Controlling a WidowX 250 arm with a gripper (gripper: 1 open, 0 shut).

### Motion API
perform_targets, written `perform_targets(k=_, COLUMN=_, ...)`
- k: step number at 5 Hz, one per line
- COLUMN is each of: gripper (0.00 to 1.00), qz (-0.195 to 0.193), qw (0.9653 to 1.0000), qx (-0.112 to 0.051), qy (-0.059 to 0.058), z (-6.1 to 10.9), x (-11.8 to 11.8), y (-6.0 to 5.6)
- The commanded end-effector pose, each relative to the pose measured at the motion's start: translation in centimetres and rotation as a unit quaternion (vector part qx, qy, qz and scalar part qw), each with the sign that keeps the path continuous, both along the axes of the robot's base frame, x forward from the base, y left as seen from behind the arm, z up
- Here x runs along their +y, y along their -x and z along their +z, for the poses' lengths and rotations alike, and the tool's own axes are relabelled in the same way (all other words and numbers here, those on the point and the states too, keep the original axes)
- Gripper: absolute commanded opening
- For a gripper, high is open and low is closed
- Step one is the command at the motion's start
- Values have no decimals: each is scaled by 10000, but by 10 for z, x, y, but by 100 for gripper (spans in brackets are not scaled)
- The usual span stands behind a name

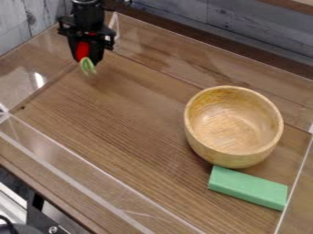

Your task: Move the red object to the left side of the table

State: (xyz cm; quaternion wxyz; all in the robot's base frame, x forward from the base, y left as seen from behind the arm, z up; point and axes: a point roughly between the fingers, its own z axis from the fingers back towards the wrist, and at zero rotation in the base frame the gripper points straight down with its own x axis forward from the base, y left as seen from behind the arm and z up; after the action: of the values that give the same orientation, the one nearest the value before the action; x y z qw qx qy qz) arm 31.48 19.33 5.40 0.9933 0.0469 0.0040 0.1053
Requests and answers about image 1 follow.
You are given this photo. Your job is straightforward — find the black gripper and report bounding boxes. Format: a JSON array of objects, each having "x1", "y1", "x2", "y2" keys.
[{"x1": 57, "y1": 0, "x2": 115, "y2": 65}]

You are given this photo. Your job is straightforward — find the red felt strawberry toy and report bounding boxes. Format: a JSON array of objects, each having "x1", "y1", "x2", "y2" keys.
[{"x1": 76, "y1": 41, "x2": 96, "y2": 75}]

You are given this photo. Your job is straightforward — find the light wooden bowl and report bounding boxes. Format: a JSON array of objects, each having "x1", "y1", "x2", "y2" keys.
[{"x1": 183, "y1": 85, "x2": 283, "y2": 168}]

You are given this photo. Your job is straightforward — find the green rectangular sponge block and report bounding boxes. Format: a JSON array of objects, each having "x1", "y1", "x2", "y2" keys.
[{"x1": 207, "y1": 165, "x2": 287, "y2": 211}]

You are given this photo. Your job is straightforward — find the clear acrylic corner bracket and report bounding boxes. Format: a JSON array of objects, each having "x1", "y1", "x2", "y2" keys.
[{"x1": 106, "y1": 12, "x2": 120, "y2": 45}]

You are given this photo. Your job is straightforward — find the clear acrylic front wall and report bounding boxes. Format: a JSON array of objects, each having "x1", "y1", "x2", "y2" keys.
[{"x1": 0, "y1": 104, "x2": 205, "y2": 234}]

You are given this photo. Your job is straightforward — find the black cable under table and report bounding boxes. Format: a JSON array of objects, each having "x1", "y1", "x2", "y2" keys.
[{"x1": 0, "y1": 214, "x2": 17, "y2": 234}]

